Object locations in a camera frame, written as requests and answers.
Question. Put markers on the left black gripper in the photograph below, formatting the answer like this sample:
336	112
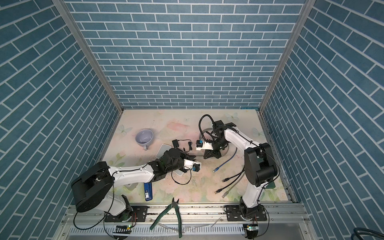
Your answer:
186	156

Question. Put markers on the aluminium front rail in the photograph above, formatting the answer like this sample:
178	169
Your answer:
285	221

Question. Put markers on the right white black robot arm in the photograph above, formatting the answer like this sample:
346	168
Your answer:
260	167

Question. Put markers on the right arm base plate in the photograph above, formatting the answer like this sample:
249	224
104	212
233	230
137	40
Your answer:
237	213

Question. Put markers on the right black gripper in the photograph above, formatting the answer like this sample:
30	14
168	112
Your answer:
208	152

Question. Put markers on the left controller board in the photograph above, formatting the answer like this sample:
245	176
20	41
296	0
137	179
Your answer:
122	231

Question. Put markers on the controller board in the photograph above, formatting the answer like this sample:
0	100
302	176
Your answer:
122	231
251	231

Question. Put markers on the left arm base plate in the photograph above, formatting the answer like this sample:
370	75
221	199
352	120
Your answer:
141	213

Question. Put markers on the grey white tape dispenser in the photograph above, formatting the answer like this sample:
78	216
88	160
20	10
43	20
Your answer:
131	187

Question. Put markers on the blue black handheld tool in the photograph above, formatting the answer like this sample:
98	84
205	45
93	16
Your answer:
148	191

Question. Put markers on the black power adapter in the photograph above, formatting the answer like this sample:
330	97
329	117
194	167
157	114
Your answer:
175	143

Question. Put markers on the lavender ceramic cup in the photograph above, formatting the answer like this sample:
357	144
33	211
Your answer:
144	138

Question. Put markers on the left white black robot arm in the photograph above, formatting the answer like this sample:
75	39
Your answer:
94	189

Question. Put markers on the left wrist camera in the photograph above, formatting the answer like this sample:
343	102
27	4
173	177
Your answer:
193	166

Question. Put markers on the right controller board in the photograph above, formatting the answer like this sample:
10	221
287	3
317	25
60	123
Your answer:
251	231

